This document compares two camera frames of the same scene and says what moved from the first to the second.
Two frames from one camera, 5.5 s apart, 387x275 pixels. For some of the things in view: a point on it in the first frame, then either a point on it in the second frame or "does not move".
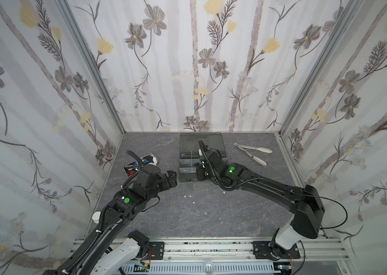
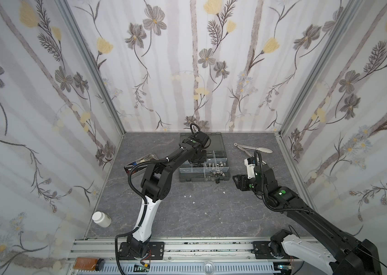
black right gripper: (205, 161) -> (244, 182)
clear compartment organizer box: (189, 153) does not move
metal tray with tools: (131, 168) does not move
